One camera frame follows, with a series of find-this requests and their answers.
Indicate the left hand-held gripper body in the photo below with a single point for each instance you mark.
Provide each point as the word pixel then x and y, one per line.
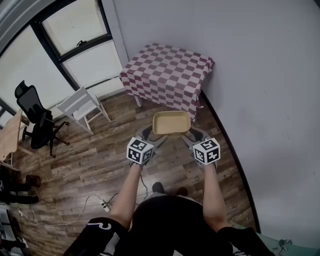
pixel 140 151

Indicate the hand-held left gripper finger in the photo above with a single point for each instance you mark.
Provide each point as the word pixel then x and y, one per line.
pixel 158 142
pixel 143 132

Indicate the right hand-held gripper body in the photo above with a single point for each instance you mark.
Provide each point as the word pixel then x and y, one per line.
pixel 207 151

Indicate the person's left forearm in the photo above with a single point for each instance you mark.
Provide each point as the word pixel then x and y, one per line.
pixel 126 197

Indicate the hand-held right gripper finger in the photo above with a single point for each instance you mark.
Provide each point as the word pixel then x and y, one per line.
pixel 200 136
pixel 189 143

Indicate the white power strip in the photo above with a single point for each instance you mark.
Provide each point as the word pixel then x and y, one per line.
pixel 104 205

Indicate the person's right shoe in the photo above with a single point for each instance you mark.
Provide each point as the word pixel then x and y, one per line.
pixel 182 191

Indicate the white wooden chair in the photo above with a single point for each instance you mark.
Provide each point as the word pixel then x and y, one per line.
pixel 80 105

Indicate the person's black printed shirt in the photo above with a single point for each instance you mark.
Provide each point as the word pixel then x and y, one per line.
pixel 172 225

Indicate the black office chair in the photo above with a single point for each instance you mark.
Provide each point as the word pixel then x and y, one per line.
pixel 37 125

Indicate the green board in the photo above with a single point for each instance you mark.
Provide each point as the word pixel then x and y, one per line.
pixel 305 247

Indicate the black framed window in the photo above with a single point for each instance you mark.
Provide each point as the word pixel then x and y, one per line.
pixel 75 25

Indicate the black baseboard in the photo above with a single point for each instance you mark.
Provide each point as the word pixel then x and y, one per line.
pixel 240 162

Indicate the person's right forearm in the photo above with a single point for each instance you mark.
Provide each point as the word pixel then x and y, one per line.
pixel 213 197

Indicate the yellow plastic tray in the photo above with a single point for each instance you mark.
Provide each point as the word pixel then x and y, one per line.
pixel 171 123

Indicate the light wooden desk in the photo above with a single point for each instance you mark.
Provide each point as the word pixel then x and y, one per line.
pixel 10 135

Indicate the red white checkered table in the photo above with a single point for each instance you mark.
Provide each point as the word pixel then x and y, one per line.
pixel 170 67

